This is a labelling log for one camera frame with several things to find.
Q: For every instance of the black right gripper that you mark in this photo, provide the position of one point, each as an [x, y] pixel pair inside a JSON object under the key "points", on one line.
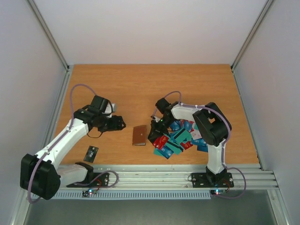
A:
{"points": [[155, 129]]}

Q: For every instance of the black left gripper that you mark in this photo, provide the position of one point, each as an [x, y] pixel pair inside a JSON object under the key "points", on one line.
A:
{"points": [[116, 125]]}

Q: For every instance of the red VIP card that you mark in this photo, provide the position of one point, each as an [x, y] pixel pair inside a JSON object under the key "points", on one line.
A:
{"points": [[160, 142]]}

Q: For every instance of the brown leather card holder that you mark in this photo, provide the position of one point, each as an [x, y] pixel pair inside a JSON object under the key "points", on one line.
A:
{"points": [[139, 135]]}

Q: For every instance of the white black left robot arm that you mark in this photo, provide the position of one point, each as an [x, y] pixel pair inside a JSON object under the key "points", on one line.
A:
{"points": [[40, 173]]}

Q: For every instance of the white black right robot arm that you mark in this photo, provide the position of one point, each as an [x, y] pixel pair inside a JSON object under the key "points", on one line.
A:
{"points": [[213, 126]]}

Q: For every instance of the blue VIP chip card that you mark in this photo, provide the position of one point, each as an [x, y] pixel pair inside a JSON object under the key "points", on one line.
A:
{"points": [[166, 152]]}

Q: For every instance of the blue logo card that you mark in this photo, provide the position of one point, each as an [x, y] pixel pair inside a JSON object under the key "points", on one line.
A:
{"points": [[176, 126]]}

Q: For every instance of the teal magnetic stripe card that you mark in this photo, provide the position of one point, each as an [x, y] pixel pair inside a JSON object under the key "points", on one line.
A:
{"points": [[181, 136]]}

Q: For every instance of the black VIP card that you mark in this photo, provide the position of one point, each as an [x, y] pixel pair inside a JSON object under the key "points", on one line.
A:
{"points": [[91, 154]]}

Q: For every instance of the white patterned card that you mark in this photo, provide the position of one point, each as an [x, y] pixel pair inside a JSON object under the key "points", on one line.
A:
{"points": [[195, 134]]}

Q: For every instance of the blue numbered card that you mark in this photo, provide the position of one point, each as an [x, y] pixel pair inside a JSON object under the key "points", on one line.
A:
{"points": [[199, 142]]}

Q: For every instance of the blue card lower right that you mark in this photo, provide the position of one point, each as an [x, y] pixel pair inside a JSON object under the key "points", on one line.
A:
{"points": [[203, 148]]}

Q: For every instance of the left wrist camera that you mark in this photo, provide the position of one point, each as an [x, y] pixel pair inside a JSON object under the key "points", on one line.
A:
{"points": [[110, 109]]}

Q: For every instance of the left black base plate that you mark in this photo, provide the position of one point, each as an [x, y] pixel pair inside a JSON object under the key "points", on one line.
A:
{"points": [[98, 180]]}

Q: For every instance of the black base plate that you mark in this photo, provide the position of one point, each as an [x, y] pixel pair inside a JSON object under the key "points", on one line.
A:
{"points": [[199, 180], [98, 180]]}

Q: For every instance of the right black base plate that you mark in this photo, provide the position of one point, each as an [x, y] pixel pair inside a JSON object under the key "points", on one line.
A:
{"points": [[199, 180]]}

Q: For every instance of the slotted grey cable duct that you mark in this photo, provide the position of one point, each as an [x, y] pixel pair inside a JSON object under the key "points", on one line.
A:
{"points": [[133, 195]]}

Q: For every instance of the aluminium front rail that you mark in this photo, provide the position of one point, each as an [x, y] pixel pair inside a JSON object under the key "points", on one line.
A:
{"points": [[163, 177]]}

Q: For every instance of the aluminium left corner post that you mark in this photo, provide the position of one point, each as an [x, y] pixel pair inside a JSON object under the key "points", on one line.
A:
{"points": [[32, 4]]}

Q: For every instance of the aluminium corner post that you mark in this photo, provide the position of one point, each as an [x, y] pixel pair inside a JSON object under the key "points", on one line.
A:
{"points": [[32, 4], [259, 20]]}

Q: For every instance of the aluminium right corner post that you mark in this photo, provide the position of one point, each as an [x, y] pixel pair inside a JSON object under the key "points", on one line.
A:
{"points": [[259, 20]]}

